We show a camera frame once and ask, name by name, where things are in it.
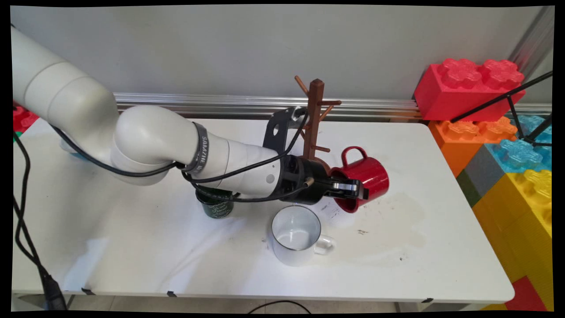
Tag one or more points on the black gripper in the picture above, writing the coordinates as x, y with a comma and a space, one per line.
315, 170

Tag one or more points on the red speckled mug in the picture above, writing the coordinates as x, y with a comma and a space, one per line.
371, 176

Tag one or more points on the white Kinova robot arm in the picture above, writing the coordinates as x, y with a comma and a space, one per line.
150, 137

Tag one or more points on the white enamel mug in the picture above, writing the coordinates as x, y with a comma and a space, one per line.
291, 254

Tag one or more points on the brown wooden mug tree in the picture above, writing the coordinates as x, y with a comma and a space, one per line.
316, 101

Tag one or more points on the big orange toy brick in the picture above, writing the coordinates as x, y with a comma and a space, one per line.
454, 145

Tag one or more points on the big grey toy brick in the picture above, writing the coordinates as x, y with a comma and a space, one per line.
479, 174

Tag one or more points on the dark green enamel mug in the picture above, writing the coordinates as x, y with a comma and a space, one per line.
216, 210

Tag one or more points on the big red toy brick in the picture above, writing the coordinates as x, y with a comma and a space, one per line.
459, 97

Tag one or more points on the big blue toy brick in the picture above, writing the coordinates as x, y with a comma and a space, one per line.
516, 154

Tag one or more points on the big yellow toy brick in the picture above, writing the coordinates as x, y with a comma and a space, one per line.
516, 229

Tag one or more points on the black tripod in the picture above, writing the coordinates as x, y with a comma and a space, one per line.
540, 126

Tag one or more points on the low red toy brick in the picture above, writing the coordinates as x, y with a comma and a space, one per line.
525, 296

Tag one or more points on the blue and white bowl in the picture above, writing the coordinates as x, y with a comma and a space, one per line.
77, 154

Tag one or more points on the small red toy brick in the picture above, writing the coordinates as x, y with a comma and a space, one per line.
23, 119

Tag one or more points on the aluminium rail along wall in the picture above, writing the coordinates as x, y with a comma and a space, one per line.
220, 105

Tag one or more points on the aluminium corner post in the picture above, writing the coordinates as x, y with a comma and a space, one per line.
532, 44

